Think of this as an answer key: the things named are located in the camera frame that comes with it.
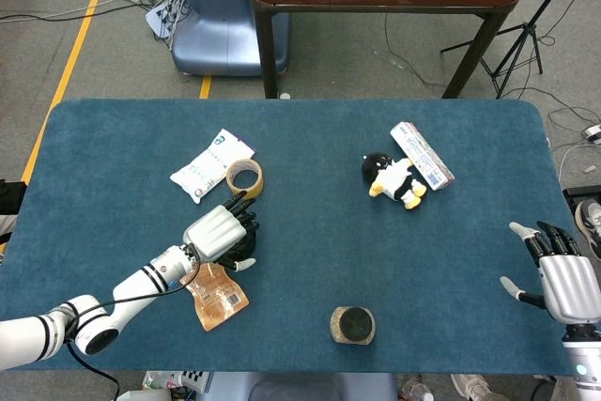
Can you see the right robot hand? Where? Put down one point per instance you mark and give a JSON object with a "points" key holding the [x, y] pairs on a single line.
{"points": [[575, 288]]}

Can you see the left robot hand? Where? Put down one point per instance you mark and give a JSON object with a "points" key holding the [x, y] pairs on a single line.
{"points": [[213, 232]]}

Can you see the penguin plush toy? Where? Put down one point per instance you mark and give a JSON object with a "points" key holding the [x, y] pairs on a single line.
{"points": [[392, 178]]}

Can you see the black flat case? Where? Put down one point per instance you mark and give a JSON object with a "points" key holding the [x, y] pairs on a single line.
{"points": [[582, 194]]}

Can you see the white floor adapter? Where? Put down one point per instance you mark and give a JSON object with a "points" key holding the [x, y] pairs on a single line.
{"points": [[594, 133]]}

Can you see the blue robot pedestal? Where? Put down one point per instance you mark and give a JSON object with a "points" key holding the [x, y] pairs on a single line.
{"points": [[216, 20]]}

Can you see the beige sneaker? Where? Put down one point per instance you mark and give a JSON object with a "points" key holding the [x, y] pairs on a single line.
{"points": [[474, 389]]}

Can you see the white power strip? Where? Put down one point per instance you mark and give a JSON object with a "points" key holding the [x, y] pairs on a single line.
{"points": [[159, 18]]}

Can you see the yellow tape roll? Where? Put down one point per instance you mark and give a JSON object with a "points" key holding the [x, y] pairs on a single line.
{"points": [[256, 185]]}

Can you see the black tripod stand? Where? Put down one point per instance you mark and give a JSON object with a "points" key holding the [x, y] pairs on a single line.
{"points": [[525, 32]]}

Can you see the small black teapot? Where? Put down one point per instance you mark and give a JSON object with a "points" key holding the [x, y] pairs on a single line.
{"points": [[247, 246]]}

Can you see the checkerboard calibration card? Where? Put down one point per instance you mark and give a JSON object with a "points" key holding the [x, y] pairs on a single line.
{"points": [[195, 380]]}

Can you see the blue felt table mat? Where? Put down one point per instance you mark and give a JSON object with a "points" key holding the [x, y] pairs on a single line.
{"points": [[328, 241]]}

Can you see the clear water bottle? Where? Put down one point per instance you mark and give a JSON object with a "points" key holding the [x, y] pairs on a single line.
{"points": [[415, 389]]}

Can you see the blue grey robot torso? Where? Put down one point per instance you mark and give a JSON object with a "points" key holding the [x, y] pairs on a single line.
{"points": [[300, 387]]}

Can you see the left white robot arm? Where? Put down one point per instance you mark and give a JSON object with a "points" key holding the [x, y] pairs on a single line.
{"points": [[136, 286]]}

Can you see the white plastic packet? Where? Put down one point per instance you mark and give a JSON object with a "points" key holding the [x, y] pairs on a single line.
{"points": [[204, 168]]}

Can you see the white purple carton box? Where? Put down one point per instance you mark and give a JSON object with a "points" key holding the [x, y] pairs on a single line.
{"points": [[422, 154]]}

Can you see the orange spout pouch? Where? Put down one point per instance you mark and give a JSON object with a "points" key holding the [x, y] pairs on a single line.
{"points": [[220, 302]]}

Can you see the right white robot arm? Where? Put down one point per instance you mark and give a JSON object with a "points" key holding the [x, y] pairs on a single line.
{"points": [[587, 363]]}

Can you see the black box beside table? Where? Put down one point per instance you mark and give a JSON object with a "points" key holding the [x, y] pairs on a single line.
{"points": [[9, 196]]}

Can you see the grey sneaker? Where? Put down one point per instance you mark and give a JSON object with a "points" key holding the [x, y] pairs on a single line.
{"points": [[590, 225]]}

